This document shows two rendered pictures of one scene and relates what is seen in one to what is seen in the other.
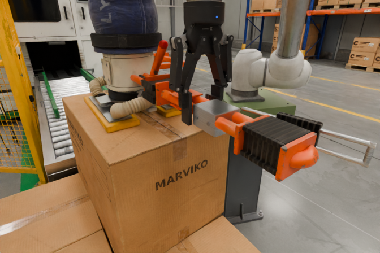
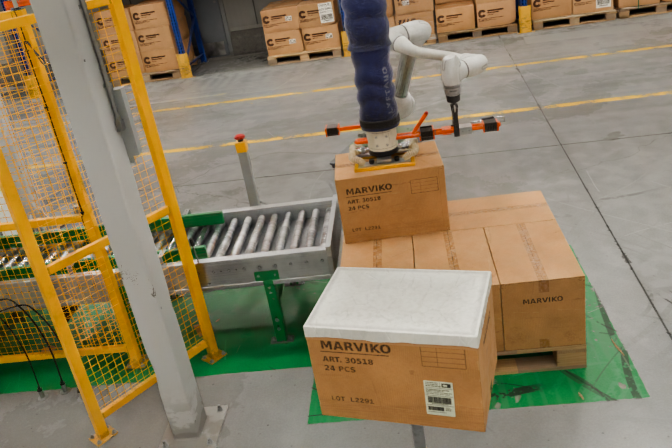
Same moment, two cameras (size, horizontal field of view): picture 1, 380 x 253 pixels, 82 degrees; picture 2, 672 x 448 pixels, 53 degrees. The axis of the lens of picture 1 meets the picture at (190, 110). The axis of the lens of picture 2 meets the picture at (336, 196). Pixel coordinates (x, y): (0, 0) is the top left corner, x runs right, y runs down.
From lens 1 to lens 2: 360 cm
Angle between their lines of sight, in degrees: 44
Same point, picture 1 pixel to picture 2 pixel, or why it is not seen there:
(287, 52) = (405, 93)
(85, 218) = (397, 240)
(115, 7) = (392, 104)
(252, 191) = not seen: hidden behind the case
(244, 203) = not seen: hidden behind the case
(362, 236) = not seen: hidden behind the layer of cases
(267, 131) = (490, 122)
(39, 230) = (391, 254)
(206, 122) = (467, 130)
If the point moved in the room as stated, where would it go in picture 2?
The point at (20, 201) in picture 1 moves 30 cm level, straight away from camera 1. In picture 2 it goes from (352, 263) to (298, 274)
